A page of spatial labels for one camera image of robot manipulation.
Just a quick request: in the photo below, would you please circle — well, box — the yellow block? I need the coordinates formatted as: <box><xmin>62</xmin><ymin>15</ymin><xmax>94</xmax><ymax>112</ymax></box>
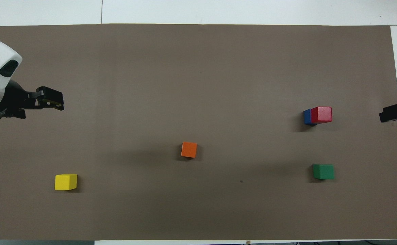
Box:
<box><xmin>54</xmin><ymin>174</ymin><xmax>78</xmax><ymax>191</ymax></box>

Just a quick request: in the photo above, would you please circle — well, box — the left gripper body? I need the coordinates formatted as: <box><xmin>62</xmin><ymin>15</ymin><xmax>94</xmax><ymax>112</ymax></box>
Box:
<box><xmin>0</xmin><ymin>79</ymin><xmax>38</xmax><ymax>120</ymax></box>

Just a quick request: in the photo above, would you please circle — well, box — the green block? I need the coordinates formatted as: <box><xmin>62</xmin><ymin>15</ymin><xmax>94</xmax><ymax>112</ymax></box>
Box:
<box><xmin>312</xmin><ymin>164</ymin><xmax>335</xmax><ymax>180</ymax></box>

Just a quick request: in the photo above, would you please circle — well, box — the blue block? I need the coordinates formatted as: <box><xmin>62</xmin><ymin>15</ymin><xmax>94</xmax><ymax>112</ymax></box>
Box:
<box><xmin>303</xmin><ymin>109</ymin><xmax>317</xmax><ymax>126</ymax></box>

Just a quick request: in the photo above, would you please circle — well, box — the orange block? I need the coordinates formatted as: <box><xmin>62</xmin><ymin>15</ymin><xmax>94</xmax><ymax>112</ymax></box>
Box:
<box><xmin>181</xmin><ymin>142</ymin><xmax>198</xmax><ymax>159</ymax></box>

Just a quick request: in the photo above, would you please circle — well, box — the red block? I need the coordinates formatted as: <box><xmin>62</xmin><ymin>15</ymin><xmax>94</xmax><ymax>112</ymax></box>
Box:
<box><xmin>310</xmin><ymin>106</ymin><xmax>333</xmax><ymax>124</ymax></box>

